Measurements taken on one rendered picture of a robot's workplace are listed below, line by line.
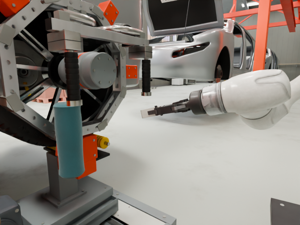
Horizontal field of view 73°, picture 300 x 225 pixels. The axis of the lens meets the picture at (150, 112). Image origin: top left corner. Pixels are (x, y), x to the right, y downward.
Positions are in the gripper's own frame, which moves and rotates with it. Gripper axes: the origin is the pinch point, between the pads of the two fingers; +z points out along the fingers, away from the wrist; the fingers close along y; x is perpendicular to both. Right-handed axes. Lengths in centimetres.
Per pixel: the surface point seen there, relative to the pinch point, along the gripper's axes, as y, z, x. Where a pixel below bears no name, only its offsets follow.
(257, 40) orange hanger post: -351, -22, -68
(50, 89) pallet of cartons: -303, 526, -111
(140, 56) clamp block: -8.9, 4.3, -22.1
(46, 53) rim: 11.0, 34.5, -31.7
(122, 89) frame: -20.0, 25.7, -13.4
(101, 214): -5, 46, 46
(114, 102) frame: -14.5, 28.0, -7.8
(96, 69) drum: 8.9, 11.9, -18.8
